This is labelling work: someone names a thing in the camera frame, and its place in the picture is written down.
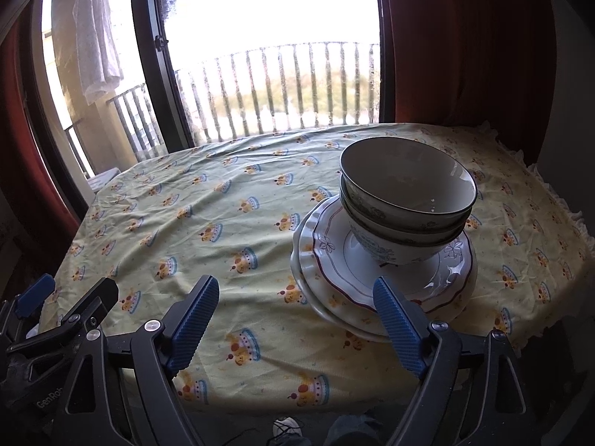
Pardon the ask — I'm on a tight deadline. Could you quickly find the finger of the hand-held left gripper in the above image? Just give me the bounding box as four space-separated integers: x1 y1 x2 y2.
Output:
7 278 120 358
0 273 57 335

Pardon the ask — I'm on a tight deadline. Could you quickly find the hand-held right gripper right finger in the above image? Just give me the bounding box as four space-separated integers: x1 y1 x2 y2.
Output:
373 276 535 446

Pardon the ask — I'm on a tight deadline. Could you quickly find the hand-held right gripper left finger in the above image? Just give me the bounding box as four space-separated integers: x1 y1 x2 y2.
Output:
58 275 220 446

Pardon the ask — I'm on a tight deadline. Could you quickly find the floral bowl with dark rim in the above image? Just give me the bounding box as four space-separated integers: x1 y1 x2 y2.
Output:
340 186 469 246
339 136 478 230
348 220 461 268

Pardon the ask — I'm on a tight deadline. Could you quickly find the scalloped plate with dark rim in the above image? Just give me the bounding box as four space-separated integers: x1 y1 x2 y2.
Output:
311 197 478 314

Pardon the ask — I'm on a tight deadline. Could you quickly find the white plate with beaded rim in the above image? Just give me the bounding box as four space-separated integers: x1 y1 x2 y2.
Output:
297 200 478 326

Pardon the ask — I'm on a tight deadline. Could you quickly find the person's trouser leg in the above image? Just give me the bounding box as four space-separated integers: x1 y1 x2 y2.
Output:
323 411 396 446

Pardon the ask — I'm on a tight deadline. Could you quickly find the white air conditioner unit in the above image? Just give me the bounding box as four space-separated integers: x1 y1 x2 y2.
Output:
86 167 119 193

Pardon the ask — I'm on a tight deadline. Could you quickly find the yellow printed tablecloth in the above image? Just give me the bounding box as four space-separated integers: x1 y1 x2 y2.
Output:
39 121 587 416

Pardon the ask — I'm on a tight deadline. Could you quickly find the white shoe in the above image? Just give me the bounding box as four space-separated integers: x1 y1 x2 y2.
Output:
272 417 312 446

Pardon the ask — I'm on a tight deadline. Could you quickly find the red curtain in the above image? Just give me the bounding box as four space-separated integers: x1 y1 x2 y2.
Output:
0 23 87 261
379 0 559 154

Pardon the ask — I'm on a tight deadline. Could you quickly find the white hanging towel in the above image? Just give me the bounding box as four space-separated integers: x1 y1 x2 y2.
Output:
77 0 125 105

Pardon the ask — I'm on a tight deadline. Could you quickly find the balcony railing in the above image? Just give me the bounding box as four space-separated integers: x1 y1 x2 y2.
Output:
65 41 381 168

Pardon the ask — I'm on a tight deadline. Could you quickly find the dark window frame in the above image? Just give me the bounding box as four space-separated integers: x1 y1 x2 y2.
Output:
28 0 396 210

